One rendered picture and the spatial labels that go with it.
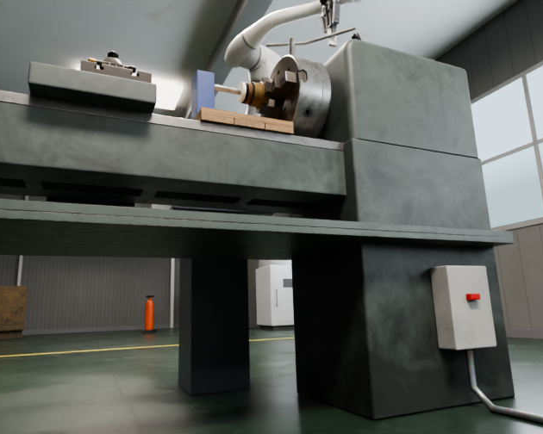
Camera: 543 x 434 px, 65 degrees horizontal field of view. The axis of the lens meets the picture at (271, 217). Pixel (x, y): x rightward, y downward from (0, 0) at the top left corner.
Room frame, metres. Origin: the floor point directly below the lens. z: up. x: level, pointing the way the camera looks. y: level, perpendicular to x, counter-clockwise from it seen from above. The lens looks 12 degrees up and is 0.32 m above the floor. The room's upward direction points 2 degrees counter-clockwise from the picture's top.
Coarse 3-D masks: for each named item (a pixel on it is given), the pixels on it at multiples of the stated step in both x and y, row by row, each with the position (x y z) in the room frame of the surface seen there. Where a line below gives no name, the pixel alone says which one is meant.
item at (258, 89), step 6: (246, 84) 1.36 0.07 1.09; (252, 84) 1.37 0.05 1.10; (258, 84) 1.37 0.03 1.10; (252, 90) 1.36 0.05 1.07; (258, 90) 1.36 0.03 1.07; (264, 90) 1.37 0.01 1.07; (246, 96) 1.36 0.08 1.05; (252, 96) 1.37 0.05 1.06; (258, 96) 1.37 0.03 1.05; (264, 96) 1.37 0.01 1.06; (246, 102) 1.39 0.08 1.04; (252, 102) 1.38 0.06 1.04; (258, 102) 1.39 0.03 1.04; (264, 102) 1.41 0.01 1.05
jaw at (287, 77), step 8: (288, 72) 1.31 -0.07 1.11; (296, 72) 1.32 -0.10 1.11; (304, 72) 1.32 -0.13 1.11; (272, 80) 1.35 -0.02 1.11; (280, 80) 1.34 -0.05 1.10; (288, 80) 1.30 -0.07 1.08; (296, 80) 1.32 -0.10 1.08; (304, 80) 1.32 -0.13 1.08; (272, 88) 1.35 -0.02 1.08; (280, 88) 1.34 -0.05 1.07; (288, 88) 1.35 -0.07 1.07; (272, 96) 1.39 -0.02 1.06; (280, 96) 1.40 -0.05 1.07
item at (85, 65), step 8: (80, 64) 0.98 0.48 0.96; (88, 64) 0.99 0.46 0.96; (96, 64) 1.00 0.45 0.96; (96, 72) 1.00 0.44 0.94; (104, 72) 1.01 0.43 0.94; (112, 72) 1.01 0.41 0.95; (120, 72) 1.02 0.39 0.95; (128, 72) 1.03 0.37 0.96; (144, 72) 1.05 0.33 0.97; (144, 80) 1.05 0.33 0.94
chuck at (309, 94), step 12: (288, 60) 1.37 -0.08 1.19; (300, 60) 1.33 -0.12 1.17; (276, 72) 1.46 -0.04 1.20; (312, 72) 1.33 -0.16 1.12; (300, 84) 1.30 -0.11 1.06; (312, 84) 1.32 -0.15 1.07; (288, 96) 1.38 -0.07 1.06; (300, 96) 1.31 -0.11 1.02; (312, 96) 1.33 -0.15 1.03; (288, 108) 1.38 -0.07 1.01; (300, 108) 1.33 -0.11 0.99; (312, 108) 1.35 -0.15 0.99; (288, 120) 1.39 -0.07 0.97; (300, 120) 1.36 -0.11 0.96; (312, 120) 1.38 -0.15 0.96; (300, 132) 1.41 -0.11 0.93
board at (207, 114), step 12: (204, 108) 1.14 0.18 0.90; (204, 120) 1.14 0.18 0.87; (216, 120) 1.16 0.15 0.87; (228, 120) 1.17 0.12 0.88; (240, 120) 1.19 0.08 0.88; (252, 120) 1.20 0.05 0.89; (264, 120) 1.22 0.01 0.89; (276, 120) 1.24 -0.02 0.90; (276, 132) 1.25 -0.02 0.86; (288, 132) 1.25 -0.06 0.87
